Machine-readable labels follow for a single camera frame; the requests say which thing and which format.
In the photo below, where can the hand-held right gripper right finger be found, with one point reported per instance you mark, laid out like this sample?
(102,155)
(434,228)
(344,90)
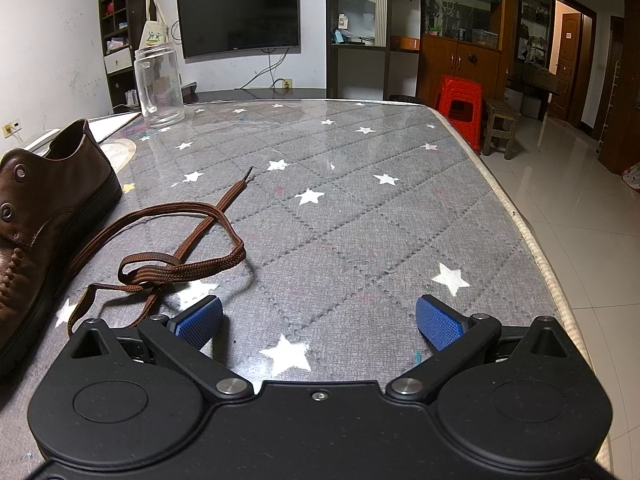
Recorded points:
(437,322)

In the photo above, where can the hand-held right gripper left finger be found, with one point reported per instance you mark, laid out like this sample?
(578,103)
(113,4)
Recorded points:
(200,322)

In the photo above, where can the brown shoelace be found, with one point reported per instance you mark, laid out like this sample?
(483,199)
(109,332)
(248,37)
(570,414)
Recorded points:
(150,260)

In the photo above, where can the brown leather shoe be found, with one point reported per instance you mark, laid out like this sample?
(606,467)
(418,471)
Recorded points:
(45,210)

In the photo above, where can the round built-in cooktop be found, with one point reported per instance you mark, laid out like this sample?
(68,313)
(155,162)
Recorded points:
(120,157)

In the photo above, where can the white flat sheet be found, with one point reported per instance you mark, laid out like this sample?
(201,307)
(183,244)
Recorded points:
(117,125)

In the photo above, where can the small wooden stool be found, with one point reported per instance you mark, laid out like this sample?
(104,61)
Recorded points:
(500,110)

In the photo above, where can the red plastic stool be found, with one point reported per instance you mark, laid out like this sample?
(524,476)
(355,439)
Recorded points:
(457,90)

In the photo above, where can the dark television bench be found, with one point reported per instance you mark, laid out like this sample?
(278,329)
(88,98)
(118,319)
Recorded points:
(260,95)

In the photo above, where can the clear glass jar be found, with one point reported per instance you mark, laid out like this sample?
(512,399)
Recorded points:
(157,90)

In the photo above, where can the white long flat box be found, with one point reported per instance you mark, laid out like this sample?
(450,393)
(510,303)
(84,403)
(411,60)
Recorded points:
(42,141)

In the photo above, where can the brown wooden cabinet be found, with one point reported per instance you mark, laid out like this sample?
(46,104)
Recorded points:
(460,70)

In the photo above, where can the glass display cabinet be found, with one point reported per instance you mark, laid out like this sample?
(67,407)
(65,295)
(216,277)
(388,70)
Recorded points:
(357,60)

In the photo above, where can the brown wooden door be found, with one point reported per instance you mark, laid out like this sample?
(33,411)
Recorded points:
(569,65)

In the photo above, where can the cream tote bag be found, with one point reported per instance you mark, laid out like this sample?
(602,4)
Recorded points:
(152,35)

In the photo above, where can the dark open shelf unit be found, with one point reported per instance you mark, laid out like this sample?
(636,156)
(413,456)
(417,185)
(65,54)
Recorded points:
(112,30)

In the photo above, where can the black flat television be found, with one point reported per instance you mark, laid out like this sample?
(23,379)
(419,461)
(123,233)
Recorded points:
(237,15)

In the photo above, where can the yellowed wall socket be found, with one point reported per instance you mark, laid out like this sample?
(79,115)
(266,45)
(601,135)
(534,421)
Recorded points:
(11,129)

